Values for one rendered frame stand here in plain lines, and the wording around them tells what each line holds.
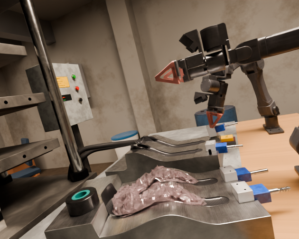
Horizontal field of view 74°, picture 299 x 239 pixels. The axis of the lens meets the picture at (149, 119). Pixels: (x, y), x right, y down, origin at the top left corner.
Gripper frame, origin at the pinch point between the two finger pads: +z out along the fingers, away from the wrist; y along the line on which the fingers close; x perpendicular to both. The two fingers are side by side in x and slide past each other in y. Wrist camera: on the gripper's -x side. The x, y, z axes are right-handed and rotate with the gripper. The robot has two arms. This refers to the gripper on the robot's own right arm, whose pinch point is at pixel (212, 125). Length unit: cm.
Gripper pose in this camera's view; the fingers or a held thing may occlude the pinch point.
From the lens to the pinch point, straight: 97.2
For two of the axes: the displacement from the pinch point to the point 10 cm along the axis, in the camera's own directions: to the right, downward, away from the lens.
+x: 8.9, 2.2, -4.1
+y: -4.4, 1.2, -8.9
